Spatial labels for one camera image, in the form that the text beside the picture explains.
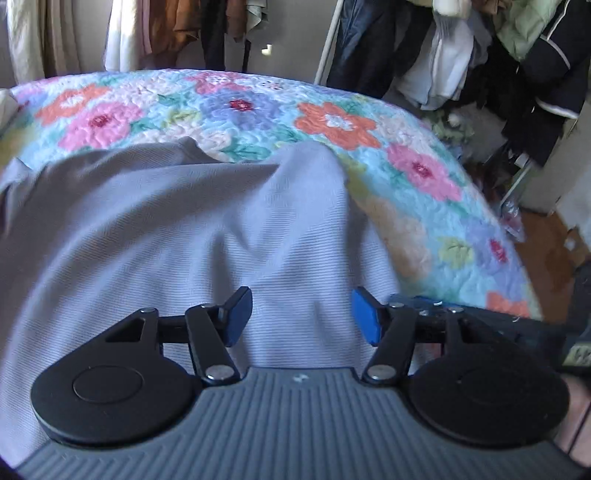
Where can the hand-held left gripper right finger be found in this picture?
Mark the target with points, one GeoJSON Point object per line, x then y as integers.
{"type": "Point", "coordinates": [367, 316]}

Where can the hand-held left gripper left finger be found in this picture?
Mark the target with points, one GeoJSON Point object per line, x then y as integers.
{"type": "Point", "coordinates": [238, 314]}

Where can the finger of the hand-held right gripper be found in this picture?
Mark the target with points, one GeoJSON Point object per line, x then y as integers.
{"type": "Point", "coordinates": [429, 307]}

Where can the grey waffle knit garment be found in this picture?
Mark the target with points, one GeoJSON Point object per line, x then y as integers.
{"type": "Point", "coordinates": [184, 221]}

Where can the white hanging clothes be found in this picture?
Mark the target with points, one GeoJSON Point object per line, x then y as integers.
{"type": "Point", "coordinates": [443, 64]}

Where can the white clothes rack pole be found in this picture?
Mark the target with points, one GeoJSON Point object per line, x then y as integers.
{"type": "Point", "coordinates": [328, 46]}

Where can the person's right hand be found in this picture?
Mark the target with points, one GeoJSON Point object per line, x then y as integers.
{"type": "Point", "coordinates": [579, 415]}

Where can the clear plastic bottle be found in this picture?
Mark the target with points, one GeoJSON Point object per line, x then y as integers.
{"type": "Point", "coordinates": [510, 214]}

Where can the pale green flower bunch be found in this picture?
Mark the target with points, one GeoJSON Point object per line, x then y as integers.
{"type": "Point", "coordinates": [450, 122]}

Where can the floral quilt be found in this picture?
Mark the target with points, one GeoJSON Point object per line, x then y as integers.
{"type": "Point", "coordinates": [323, 120]}

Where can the black jacket white stripes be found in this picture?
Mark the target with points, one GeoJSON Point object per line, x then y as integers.
{"type": "Point", "coordinates": [554, 78]}

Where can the dark blue hanging garment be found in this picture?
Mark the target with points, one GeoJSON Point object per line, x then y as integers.
{"type": "Point", "coordinates": [364, 46]}

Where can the black hanging garment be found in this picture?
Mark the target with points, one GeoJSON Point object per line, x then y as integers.
{"type": "Point", "coordinates": [217, 37]}

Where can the brown hanging jacket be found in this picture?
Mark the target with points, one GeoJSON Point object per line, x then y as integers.
{"type": "Point", "coordinates": [175, 32]}

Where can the white hanging shirt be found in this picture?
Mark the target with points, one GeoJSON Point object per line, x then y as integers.
{"type": "Point", "coordinates": [124, 41]}

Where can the pale green puffer jacket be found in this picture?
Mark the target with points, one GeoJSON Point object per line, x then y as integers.
{"type": "Point", "coordinates": [526, 27]}

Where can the cream fleece jacket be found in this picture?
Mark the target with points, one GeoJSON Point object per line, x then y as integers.
{"type": "Point", "coordinates": [452, 8]}

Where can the pale green hanging garment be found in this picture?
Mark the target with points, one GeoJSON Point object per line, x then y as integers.
{"type": "Point", "coordinates": [256, 14]}

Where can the tan hanging garment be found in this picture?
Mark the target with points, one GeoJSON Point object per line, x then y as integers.
{"type": "Point", "coordinates": [489, 7]}

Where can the beige folded garment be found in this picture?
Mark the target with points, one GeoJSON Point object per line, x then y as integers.
{"type": "Point", "coordinates": [7, 108]}

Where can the cream curtain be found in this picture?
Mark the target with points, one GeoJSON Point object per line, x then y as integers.
{"type": "Point", "coordinates": [41, 37]}

